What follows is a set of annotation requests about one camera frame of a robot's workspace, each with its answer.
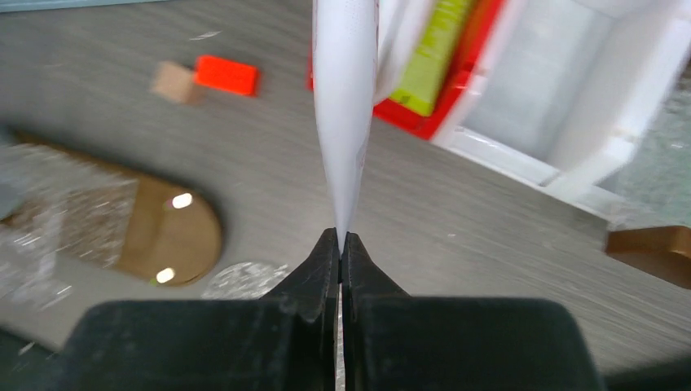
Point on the orange block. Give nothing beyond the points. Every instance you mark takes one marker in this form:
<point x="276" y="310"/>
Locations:
<point x="226" y="75"/>

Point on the white plastic bin left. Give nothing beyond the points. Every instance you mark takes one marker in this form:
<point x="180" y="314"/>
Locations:
<point x="564" y="91"/>

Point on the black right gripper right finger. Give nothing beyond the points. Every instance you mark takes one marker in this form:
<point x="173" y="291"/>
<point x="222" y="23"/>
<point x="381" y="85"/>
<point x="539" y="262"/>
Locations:
<point x="397" y="341"/>

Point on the white toothpaste tube red cap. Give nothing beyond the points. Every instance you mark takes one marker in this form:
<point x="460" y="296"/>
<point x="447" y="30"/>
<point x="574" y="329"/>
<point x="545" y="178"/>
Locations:
<point x="344" y="60"/>

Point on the clear textured oval tray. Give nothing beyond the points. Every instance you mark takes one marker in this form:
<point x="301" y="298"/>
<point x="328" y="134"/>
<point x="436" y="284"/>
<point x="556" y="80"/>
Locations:
<point x="244" y="281"/>

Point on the clear textured acrylic holder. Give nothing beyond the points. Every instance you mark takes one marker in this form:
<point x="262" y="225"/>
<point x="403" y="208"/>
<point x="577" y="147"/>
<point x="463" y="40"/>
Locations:
<point x="54" y="206"/>

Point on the brown wooden holder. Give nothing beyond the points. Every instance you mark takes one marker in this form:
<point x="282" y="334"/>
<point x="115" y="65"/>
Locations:
<point x="663" y="252"/>

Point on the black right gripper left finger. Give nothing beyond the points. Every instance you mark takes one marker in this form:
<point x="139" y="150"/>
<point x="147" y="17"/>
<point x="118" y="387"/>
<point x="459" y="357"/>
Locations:
<point x="284" y="340"/>

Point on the yellow-green toothpaste tube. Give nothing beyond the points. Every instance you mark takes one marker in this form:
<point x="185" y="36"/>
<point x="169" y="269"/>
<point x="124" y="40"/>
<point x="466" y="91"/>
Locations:
<point x="426" y="70"/>

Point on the oval wooden tray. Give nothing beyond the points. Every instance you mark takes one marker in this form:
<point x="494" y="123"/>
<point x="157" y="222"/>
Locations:
<point x="174" y="236"/>

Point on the red plastic bin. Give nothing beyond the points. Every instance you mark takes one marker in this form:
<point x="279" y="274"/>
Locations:
<point x="463" y="68"/>

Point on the small wooden cube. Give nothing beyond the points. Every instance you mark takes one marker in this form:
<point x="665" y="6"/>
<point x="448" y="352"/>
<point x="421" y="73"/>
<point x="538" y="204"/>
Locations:
<point x="176" y="83"/>

